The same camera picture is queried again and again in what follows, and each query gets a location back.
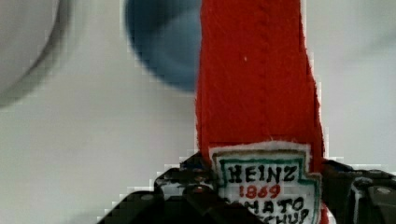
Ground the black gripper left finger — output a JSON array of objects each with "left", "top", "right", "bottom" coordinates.
[{"left": 97, "top": 153, "right": 262, "bottom": 224}]

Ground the large grey round plate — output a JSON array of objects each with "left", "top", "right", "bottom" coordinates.
[{"left": 1, "top": 0, "right": 74, "bottom": 108}]

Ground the blue bowl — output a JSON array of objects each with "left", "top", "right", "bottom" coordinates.
[{"left": 124, "top": 0, "right": 203, "bottom": 92}]

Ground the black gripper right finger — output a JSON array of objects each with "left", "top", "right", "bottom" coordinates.
[{"left": 321, "top": 161, "right": 396, "bottom": 224}]

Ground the red felt ketchup bottle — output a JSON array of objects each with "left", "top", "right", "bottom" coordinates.
[{"left": 196, "top": 0, "right": 330, "bottom": 224}]

